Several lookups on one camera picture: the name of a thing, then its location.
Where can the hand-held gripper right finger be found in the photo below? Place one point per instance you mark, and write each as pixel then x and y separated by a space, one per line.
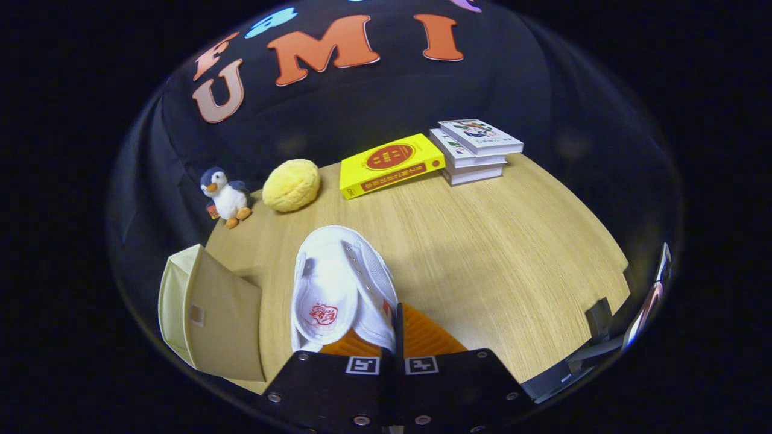
pixel 458 386

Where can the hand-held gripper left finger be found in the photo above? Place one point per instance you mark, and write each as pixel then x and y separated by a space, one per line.
pixel 325 386

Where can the white book with illustrated cover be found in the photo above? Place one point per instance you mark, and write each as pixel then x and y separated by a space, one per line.
pixel 479 134

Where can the cream fabric storage box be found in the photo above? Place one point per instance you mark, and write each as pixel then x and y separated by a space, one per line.
pixel 223 319

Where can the yellow book with red circle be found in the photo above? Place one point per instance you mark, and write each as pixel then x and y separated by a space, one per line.
pixel 389 166

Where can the grey and white penguin plush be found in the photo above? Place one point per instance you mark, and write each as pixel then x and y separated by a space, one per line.
pixel 228 199

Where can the yellow bun-shaped plush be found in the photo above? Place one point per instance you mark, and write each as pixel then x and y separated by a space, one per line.
pixel 292 185

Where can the white canvas shoe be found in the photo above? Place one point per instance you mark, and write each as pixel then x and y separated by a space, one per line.
pixel 332 283

